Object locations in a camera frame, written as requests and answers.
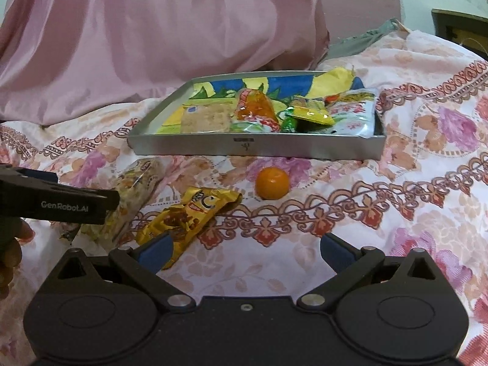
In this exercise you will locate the pink floral blanket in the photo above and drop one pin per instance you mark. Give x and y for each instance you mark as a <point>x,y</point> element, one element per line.
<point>400,198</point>

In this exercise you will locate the grey cloth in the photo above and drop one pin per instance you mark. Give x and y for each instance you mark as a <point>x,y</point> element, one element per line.
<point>358,40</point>

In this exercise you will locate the clear peanut packet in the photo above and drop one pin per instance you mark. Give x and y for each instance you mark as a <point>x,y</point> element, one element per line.
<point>137,190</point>

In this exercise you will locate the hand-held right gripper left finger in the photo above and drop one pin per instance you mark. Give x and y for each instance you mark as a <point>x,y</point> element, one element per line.
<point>156,253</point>

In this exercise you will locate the person's left hand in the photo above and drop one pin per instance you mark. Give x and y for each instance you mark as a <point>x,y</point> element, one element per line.
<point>11,247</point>

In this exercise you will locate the yellow green snack packet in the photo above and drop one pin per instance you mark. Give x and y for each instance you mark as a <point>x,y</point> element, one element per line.
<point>308,112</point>

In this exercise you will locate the golden wafer packet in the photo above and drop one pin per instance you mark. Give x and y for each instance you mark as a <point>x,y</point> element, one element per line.
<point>190,213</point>

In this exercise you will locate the white green snack packet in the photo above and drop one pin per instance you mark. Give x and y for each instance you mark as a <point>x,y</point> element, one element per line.
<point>352,118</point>

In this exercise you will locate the orange jelly packet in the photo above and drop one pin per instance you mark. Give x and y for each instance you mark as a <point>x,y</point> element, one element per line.
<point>255,108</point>

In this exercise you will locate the metal tray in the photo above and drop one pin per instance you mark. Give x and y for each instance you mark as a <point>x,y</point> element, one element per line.
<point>267,146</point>

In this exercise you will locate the blue yellow printed tray liner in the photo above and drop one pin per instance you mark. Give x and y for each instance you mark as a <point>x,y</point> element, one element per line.
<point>228,84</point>

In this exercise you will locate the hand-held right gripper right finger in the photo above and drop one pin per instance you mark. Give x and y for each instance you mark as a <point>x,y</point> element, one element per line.
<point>337,251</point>

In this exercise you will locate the dark wooden furniture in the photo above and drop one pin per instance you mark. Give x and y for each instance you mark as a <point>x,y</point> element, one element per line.
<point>457,26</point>

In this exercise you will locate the orange fruit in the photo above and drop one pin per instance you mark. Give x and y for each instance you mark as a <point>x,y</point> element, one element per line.
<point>272,183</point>

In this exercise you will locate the rice cracker packet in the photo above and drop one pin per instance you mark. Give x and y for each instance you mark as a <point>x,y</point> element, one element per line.
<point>206,120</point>

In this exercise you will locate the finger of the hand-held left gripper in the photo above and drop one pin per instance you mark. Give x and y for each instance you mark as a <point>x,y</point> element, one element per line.
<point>57,204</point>
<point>36,177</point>

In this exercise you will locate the pink satin curtain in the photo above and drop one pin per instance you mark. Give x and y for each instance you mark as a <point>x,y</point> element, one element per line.
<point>152,34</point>

